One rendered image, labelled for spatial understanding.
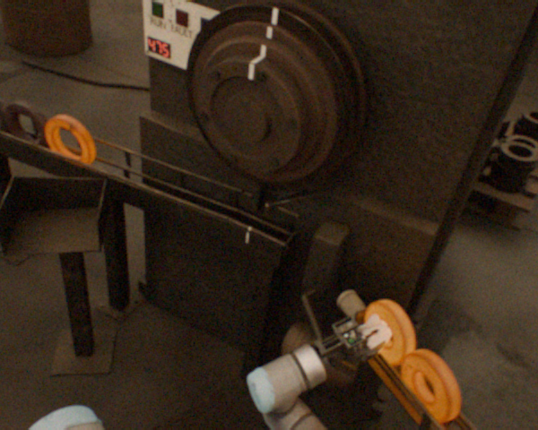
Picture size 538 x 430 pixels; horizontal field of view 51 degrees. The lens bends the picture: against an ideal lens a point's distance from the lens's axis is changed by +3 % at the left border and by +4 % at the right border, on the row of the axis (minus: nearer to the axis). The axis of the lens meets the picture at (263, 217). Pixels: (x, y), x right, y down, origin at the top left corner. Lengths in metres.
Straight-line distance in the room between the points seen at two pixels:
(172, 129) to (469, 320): 1.54
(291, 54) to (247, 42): 0.11
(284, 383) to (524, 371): 1.42
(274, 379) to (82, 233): 0.80
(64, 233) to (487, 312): 1.80
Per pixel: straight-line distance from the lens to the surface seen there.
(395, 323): 1.36
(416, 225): 1.51
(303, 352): 1.30
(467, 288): 2.74
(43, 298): 2.43
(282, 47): 1.28
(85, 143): 1.92
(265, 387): 1.27
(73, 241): 1.75
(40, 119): 2.04
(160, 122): 1.77
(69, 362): 2.20
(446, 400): 1.30
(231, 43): 1.33
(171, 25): 1.64
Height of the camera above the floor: 1.76
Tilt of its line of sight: 39 degrees down
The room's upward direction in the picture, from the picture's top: 8 degrees clockwise
